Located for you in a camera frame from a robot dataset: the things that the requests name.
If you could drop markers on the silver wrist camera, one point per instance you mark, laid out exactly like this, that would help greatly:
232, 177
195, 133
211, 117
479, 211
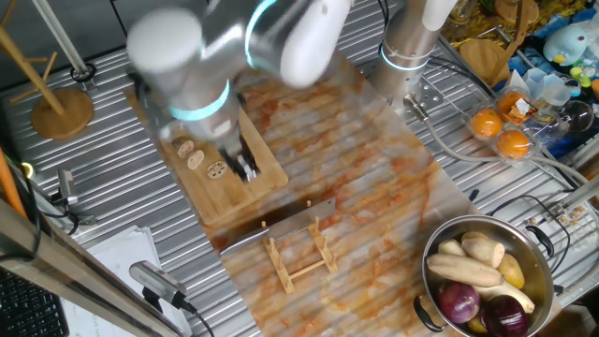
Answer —
249, 174

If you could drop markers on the dark purple onion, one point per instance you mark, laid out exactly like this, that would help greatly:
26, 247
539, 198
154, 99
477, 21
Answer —
505, 318

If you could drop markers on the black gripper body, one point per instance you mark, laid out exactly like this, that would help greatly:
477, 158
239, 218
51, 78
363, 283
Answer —
238, 156

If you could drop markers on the small pale root piece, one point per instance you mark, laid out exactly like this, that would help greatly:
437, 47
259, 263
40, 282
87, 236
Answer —
450, 248

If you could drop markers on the clear plastic fruit pack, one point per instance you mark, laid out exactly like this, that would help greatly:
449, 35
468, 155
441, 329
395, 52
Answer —
543, 126

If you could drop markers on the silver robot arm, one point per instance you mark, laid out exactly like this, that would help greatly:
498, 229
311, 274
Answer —
187, 56

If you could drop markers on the steel cleaver knife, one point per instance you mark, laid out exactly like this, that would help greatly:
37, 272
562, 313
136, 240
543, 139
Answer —
299, 222

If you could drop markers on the wooden cutting board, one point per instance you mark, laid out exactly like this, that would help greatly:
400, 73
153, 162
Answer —
252, 187

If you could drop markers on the thick short lotus root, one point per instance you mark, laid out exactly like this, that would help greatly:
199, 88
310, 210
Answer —
484, 248

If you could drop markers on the orange marble pattern mat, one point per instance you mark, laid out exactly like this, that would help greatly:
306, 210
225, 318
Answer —
365, 178

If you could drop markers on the aluminium frame bar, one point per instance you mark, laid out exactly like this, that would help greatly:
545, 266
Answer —
70, 276

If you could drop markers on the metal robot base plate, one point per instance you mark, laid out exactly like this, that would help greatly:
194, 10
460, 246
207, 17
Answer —
428, 96

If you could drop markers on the dark glass bowl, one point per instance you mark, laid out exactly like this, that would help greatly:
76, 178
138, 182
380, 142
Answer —
578, 117

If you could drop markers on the steel pot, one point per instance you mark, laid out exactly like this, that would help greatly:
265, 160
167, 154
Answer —
533, 248

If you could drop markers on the green yellow toy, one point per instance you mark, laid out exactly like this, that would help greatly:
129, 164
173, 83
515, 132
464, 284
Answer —
580, 76

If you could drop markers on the small yellow potato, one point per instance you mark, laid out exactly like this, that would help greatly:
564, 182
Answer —
475, 324

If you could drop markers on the clear plastic cup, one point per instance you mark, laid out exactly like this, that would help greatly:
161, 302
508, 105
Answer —
552, 91

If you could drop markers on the thick lotus root slice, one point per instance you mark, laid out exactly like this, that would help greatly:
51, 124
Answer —
195, 159

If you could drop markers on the long pale lotus root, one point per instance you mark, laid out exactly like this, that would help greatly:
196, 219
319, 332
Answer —
463, 270

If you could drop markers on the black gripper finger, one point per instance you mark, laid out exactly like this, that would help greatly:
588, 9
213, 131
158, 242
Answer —
238, 176

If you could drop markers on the wooden knife rack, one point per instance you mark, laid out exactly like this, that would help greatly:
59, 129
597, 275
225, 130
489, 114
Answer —
281, 269

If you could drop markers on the orange fruit with label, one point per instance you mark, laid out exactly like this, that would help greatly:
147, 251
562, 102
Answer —
507, 102

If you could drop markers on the orange pole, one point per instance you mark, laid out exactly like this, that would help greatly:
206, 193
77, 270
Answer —
9, 187

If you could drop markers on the white rod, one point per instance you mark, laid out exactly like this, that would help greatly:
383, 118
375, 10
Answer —
58, 35

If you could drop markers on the white paper stack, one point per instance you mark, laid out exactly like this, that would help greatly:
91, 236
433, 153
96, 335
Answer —
121, 253

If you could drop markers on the round wooden stand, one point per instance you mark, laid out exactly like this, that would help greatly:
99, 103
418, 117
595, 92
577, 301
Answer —
484, 61

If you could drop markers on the silver exterior camera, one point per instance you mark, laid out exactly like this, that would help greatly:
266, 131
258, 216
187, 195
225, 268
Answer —
154, 281

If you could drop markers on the blue plush toy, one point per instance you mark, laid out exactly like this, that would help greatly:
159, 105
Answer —
564, 44

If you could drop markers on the wooden mug tree stand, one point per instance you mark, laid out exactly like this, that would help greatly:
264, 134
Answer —
63, 114

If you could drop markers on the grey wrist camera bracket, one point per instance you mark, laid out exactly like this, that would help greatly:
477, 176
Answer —
152, 112

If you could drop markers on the black clamp mounted camera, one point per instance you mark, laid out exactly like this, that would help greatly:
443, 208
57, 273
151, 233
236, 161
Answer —
65, 187

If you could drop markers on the small black plug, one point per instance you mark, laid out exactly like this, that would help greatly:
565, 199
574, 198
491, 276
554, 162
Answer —
474, 195

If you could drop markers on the black keyboard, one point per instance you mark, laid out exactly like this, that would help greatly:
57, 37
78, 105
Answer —
28, 309

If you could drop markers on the pale curved root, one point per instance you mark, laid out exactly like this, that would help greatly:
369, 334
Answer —
512, 295

